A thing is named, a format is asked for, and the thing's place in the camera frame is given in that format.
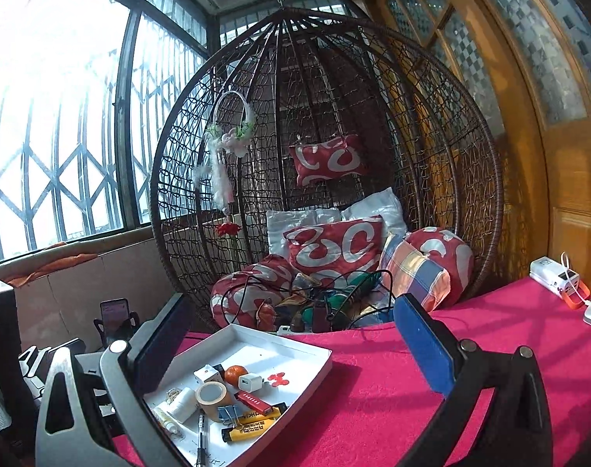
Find yellow lighter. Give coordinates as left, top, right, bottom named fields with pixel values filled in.
left=237, top=401, right=289, bottom=426
left=221, top=418, right=277, bottom=444

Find window with metal grille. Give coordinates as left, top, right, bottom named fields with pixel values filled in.
left=0, top=0, right=218, bottom=268

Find smartphone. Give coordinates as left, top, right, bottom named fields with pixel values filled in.
left=100, top=298, right=131, bottom=346

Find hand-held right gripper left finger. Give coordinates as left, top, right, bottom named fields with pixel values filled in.
left=35, top=293, right=194, bottom=467

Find brown cardboard sheet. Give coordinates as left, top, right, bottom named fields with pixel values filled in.
left=0, top=238, right=189, bottom=351

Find magenta tablecloth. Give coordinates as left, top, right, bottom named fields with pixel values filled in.
left=113, top=275, right=591, bottom=467

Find red artificial flower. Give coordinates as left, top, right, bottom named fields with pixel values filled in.
left=215, top=222, right=243, bottom=263

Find black cat phone stand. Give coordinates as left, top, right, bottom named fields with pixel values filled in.
left=92, top=309, right=141, bottom=351

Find plaid cushion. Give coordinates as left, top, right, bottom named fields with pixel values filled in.
left=378, top=233, right=452, bottom=313

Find black pen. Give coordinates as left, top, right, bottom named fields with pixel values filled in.
left=195, top=409, right=209, bottom=467

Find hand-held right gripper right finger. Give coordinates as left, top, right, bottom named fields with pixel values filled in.
left=393, top=293, right=554, bottom=467

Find red white patterned cushions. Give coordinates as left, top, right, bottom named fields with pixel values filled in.
left=266, top=187, right=408, bottom=258

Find small red white cushion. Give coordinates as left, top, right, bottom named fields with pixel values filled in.
left=288, top=133, right=369, bottom=188

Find brown tape roll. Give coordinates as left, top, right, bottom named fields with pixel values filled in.
left=195, top=381, right=234, bottom=422

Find brown wicker hanging chair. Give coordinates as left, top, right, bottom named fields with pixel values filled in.
left=150, top=0, right=505, bottom=334

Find yellow liquid dropper bottle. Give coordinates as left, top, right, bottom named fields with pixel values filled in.
left=152, top=406, right=184, bottom=439

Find orange cloth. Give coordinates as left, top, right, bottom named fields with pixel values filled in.
left=6, top=241, right=99, bottom=288

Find round red white cushion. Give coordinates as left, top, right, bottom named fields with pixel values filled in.
left=405, top=226, right=475, bottom=308
left=210, top=253, right=296, bottom=329

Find white charging cable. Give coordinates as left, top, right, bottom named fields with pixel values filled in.
left=561, top=252, right=591, bottom=302

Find white cardboard tray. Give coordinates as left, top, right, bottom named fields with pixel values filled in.
left=142, top=323, right=334, bottom=467

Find white dreamcatcher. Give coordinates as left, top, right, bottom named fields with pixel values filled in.
left=193, top=90, right=257, bottom=217

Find dark binder clip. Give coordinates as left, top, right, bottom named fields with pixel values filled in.
left=216, top=405, right=250, bottom=425

